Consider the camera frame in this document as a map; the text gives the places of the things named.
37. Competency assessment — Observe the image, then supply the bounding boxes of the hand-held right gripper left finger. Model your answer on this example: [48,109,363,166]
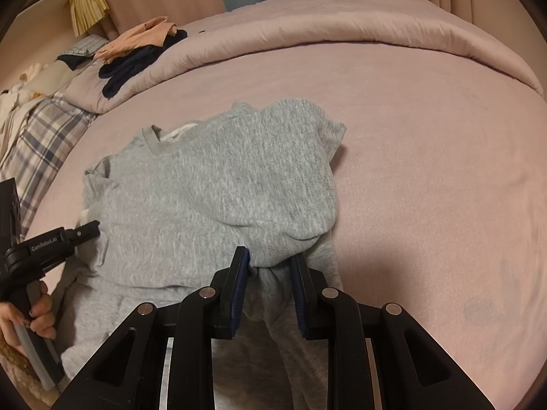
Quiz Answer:
[51,245,251,410]

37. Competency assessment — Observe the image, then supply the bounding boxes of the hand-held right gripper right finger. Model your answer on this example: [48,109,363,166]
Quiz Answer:
[290,255,496,410]

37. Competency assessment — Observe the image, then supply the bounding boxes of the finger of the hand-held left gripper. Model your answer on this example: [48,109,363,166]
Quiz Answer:
[64,220,102,249]

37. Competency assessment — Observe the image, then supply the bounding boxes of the grey printed sweatshirt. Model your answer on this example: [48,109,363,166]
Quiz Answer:
[60,98,348,410]

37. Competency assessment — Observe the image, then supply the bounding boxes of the dark folded clothes on headboard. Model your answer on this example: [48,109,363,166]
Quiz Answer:
[57,35,110,69]

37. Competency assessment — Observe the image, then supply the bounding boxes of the person's left hand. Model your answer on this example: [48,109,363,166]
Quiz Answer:
[0,294,57,356]

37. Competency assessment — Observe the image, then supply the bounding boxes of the plaid pillow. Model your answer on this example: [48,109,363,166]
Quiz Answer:
[0,96,98,240]

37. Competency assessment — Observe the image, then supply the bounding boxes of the beige fuzzy cloth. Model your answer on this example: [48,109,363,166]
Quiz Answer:
[0,342,27,396]

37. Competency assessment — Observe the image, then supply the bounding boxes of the grey-green pillow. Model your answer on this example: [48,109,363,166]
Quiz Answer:
[33,60,71,95]

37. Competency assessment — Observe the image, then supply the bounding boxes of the navy folded garment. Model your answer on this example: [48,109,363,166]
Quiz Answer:
[98,30,189,99]

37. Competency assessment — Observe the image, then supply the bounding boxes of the peach folded garment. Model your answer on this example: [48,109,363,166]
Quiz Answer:
[94,16,178,63]

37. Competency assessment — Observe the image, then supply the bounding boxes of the yellow striped hanging cloth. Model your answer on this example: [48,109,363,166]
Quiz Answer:
[68,0,110,37]

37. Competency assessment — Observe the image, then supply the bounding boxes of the pink quilt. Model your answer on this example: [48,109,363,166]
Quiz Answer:
[64,0,543,116]

